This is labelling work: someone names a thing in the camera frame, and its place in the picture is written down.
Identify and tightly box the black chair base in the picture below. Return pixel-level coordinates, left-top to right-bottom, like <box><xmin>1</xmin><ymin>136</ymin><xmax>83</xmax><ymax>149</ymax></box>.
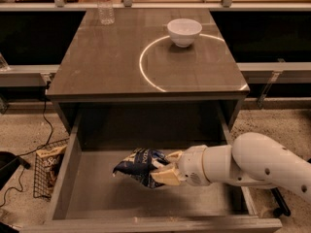
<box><xmin>270</xmin><ymin>160</ymin><xmax>311</xmax><ymax>217</ymax></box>

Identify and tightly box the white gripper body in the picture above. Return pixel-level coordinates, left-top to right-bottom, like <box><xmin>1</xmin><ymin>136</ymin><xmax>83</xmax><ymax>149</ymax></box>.
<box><xmin>178</xmin><ymin>145</ymin><xmax>210</xmax><ymax>186</ymax></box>

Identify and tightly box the black power cable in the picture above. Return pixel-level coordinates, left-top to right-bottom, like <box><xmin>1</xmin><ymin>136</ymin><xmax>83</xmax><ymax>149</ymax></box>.
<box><xmin>0</xmin><ymin>81</ymin><xmax>54</xmax><ymax>209</ymax></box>

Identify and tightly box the clear plastic water bottle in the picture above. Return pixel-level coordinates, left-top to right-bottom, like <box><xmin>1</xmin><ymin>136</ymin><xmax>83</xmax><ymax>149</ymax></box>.
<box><xmin>96</xmin><ymin>0</ymin><xmax>115</xmax><ymax>25</ymax></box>

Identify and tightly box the blue chip bag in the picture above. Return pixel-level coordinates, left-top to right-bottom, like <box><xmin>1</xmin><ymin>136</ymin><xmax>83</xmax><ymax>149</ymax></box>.
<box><xmin>113</xmin><ymin>149</ymin><xmax>169</xmax><ymax>189</ymax></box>

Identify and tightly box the black wire basket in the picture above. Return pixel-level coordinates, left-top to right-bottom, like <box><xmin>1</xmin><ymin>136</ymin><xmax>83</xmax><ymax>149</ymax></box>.
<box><xmin>33</xmin><ymin>139</ymin><xmax>68</xmax><ymax>201</ymax></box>

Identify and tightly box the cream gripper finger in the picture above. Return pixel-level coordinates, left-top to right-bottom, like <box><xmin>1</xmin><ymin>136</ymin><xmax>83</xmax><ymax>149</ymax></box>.
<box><xmin>166</xmin><ymin>150</ymin><xmax>183</xmax><ymax>163</ymax></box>
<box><xmin>151</xmin><ymin>166</ymin><xmax>181</xmax><ymax>186</ymax></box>

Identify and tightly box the white ceramic bowl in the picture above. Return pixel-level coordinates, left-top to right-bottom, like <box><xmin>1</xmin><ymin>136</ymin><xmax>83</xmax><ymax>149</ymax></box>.
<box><xmin>167</xmin><ymin>18</ymin><xmax>202</xmax><ymax>48</ymax></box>

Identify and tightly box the grey cabinet with top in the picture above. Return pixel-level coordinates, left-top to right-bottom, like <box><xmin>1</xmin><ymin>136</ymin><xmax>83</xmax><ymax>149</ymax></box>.
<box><xmin>48</xmin><ymin>8</ymin><xmax>249</xmax><ymax>125</ymax></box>

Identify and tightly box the tan snack bag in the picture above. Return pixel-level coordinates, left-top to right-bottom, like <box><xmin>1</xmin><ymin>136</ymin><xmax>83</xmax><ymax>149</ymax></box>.
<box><xmin>36</xmin><ymin>145</ymin><xmax>67</xmax><ymax>189</ymax></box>

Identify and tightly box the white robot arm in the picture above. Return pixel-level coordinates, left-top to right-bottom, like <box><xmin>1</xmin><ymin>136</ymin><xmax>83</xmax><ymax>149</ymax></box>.
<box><xmin>151</xmin><ymin>132</ymin><xmax>311</xmax><ymax>203</ymax></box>

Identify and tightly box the metal bracket right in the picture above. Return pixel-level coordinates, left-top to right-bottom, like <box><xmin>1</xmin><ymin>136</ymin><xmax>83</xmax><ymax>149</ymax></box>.
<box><xmin>257</xmin><ymin>67</ymin><xmax>283</xmax><ymax>109</ymax></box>

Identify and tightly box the open grey drawer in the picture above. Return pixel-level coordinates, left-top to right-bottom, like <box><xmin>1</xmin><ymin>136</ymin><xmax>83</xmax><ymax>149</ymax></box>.
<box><xmin>22</xmin><ymin>106</ymin><xmax>282</xmax><ymax>233</ymax></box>

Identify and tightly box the black object at left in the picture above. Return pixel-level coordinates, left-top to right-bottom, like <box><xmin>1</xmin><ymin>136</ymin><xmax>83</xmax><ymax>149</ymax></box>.
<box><xmin>0</xmin><ymin>151</ymin><xmax>30</xmax><ymax>189</ymax></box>

